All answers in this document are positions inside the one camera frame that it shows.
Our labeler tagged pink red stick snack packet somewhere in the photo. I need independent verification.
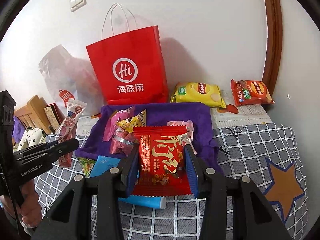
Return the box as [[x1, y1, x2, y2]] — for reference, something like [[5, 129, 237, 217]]
[[56, 99, 88, 168]]

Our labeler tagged red gold-lettered snack packet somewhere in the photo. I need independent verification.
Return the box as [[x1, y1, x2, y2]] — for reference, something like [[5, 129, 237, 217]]
[[133, 126, 191, 197]]

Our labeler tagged white strawberry jelly snack bag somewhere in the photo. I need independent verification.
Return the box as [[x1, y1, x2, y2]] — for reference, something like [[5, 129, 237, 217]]
[[167, 120, 197, 155]]

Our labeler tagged yellow black-lettered snack bag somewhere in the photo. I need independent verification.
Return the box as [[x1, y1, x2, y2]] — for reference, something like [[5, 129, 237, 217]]
[[117, 109, 146, 133]]

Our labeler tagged person's hand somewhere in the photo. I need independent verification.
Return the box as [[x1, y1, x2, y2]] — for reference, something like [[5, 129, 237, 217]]
[[16, 180, 42, 228]]

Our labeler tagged purple plush toy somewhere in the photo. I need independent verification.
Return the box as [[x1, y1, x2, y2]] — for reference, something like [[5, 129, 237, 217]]
[[12, 116, 25, 143]]

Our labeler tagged patterned small box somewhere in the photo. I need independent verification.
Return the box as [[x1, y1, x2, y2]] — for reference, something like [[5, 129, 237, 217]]
[[44, 103, 64, 133]]

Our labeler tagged wooden chair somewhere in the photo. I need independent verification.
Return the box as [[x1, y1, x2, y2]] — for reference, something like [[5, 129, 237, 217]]
[[14, 95, 55, 134]]

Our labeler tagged green snack packet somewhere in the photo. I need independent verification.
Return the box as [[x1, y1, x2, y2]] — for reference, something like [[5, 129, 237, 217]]
[[77, 157, 96, 178]]

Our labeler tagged blue tissue pack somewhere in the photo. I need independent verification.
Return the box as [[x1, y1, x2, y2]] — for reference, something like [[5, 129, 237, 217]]
[[90, 156, 167, 209]]

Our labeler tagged purple towel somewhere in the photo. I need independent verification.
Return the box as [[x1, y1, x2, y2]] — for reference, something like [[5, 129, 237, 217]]
[[75, 102, 223, 173]]

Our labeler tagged grey checkered bed sheet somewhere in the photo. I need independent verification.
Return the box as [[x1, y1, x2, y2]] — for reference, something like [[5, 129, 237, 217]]
[[35, 121, 307, 239]]

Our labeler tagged magenta snack bag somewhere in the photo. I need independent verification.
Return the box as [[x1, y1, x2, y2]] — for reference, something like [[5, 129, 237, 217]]
[[103, 106, 138, 156]]

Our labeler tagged white Miniso plastic bag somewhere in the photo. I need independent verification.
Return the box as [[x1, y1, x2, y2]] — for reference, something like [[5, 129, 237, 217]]
[[39, 44, 104, 116]]

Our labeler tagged orange potato chips bag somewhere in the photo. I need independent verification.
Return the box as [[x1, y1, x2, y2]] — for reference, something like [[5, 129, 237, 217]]
[[231, 79, 274, 107]]

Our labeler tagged red paper shopping bag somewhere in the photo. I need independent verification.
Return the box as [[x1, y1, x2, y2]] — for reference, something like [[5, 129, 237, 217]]
[[86, 25, 169, 105]]

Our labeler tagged yellow potato chips bag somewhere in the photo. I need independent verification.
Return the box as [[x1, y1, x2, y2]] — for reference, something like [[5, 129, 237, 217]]
[[170, 82, 226, 108]]

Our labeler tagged brown wooden door frame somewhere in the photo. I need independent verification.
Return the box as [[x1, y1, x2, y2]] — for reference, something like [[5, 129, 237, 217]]
[[262, 0, 283, 95]]

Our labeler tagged white wall switch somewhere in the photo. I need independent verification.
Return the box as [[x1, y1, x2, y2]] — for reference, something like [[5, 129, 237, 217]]
[[69, 0, 87, 12]]

